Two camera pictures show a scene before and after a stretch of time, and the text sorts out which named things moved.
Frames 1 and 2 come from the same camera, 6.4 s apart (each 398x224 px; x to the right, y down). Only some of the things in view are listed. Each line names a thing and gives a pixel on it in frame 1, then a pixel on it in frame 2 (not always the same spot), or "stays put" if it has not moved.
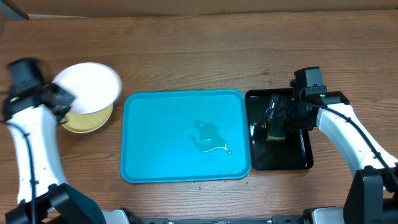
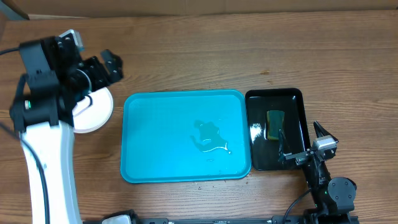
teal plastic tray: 183,135 stays put
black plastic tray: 294,152 stays put
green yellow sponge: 276,129 stays put
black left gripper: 66,94 -> 92,70
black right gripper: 285,104 -> 287,154
